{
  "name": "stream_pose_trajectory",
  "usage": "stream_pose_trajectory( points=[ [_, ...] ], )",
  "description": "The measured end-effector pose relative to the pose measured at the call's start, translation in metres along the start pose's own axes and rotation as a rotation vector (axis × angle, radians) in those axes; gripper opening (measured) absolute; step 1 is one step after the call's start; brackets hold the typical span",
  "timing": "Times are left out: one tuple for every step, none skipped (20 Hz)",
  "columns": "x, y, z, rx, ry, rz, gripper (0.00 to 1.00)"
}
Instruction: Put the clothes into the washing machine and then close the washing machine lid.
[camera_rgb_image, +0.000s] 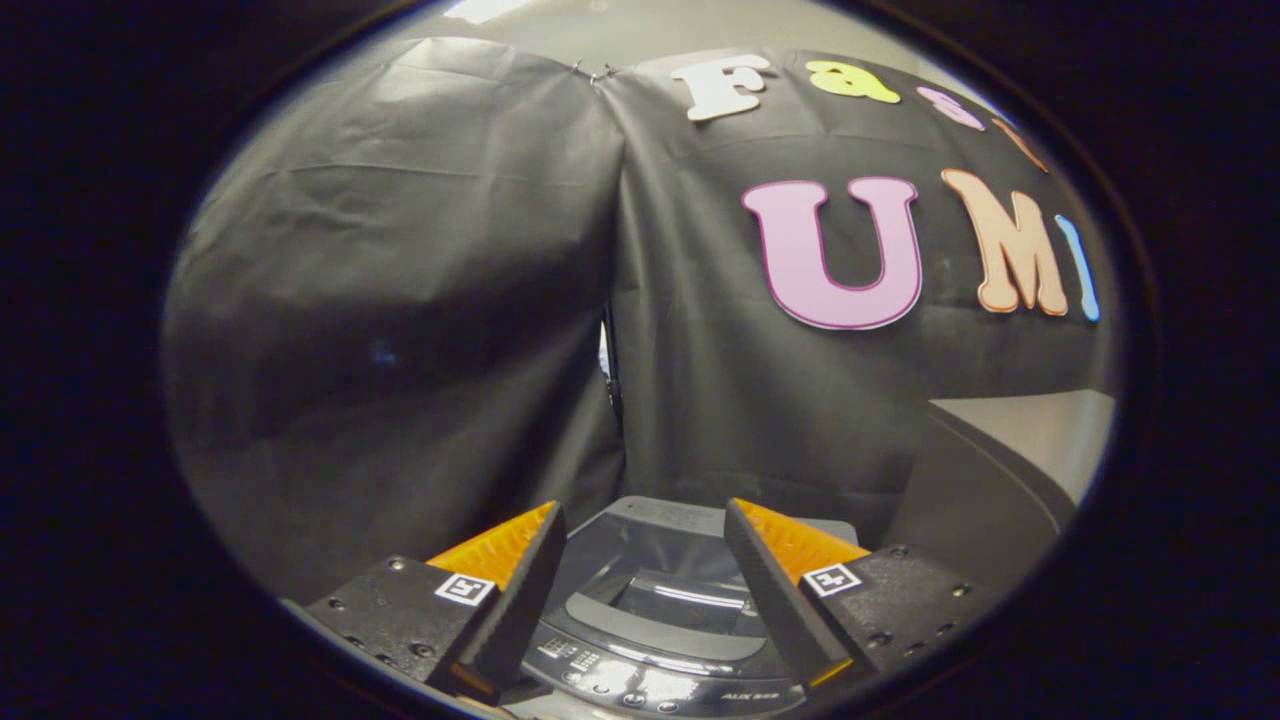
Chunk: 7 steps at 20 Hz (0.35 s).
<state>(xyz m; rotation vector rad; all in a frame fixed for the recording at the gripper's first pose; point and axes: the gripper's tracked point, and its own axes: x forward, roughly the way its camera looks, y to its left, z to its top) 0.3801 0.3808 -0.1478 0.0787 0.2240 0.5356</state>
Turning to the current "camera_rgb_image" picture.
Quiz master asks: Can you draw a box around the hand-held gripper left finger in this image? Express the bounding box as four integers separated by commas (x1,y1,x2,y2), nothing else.
285,500,568,706

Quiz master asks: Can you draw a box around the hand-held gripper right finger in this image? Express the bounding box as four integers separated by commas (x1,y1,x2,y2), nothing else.
725,497,986,691

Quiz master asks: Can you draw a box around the black backdrop cloth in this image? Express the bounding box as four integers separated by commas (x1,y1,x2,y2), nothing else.
162,38,1121,601

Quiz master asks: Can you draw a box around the ceiling light panel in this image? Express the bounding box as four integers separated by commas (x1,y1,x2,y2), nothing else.
440,0,536,26

